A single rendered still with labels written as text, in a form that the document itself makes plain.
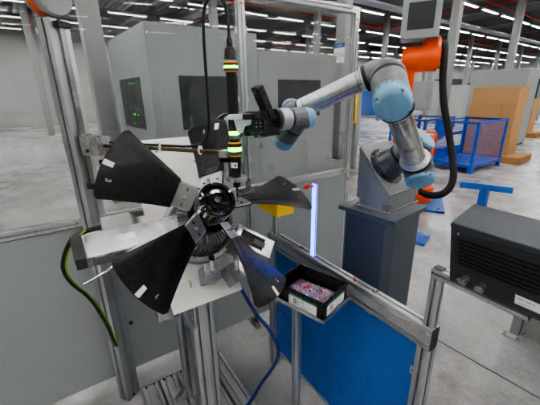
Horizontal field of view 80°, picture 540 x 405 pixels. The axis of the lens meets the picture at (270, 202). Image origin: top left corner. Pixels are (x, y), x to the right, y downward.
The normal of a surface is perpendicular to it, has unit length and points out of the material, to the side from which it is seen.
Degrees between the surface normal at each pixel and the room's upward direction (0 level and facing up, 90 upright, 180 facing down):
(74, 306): 90
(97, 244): 50
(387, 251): 90
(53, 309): 90
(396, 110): 121
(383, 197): 90
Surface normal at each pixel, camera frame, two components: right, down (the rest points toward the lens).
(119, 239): 0.41, -0.41
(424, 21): -0.42, 0.30
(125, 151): 0.19, 0.03
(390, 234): -0.10, 0.32
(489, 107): -0.81, 0.20
